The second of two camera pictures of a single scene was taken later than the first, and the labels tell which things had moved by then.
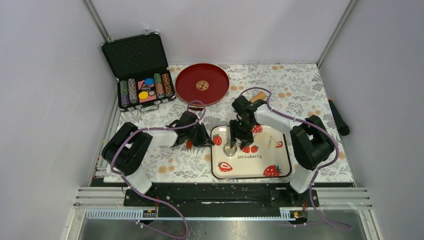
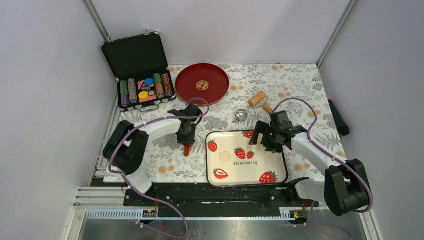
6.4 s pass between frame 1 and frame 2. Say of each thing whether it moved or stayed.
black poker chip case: stayed
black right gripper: moved
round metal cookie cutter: moved
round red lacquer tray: stayed
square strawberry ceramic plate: moved
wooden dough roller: stayed
